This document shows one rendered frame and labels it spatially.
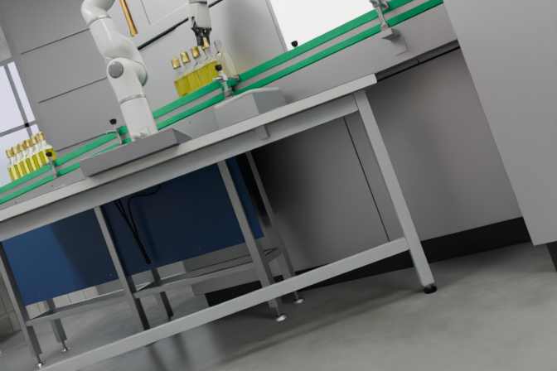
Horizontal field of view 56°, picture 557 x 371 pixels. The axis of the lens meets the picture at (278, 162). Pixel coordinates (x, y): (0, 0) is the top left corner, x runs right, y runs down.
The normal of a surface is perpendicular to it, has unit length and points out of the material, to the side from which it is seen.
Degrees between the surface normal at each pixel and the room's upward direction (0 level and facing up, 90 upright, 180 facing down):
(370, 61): 90
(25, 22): 90
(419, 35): 90
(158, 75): 90
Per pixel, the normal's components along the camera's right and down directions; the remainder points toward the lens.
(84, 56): -0.01, 0.00
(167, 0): -0.46, 0.16
